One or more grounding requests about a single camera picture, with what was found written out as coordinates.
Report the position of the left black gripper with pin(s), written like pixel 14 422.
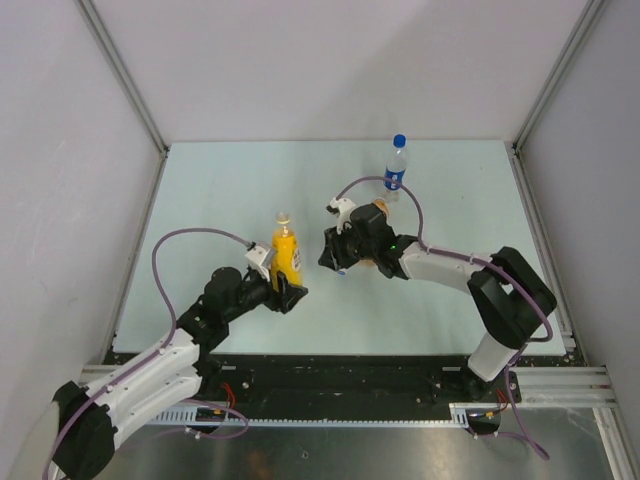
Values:
pixel 286 296

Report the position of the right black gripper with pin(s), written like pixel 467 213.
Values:
pixel 334 255

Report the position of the yellow juice bottle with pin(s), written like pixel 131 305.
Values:
pixel 287 259

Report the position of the orange Pocari Sweat bottle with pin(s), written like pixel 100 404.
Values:
pixel 382 205

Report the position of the clear Pepsi bottle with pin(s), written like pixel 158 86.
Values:
pixel 395 168

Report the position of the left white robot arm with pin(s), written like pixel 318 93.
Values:
pixel 96 420

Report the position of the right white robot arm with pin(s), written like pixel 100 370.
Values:
pixel 511 299

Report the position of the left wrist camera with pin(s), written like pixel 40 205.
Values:
pixel 259 258

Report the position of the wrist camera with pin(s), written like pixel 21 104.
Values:
pixel 259 258
pixel 341 209

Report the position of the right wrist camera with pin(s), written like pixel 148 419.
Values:
pixel 341 209

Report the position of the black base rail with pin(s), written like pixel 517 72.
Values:
pixel 343 388

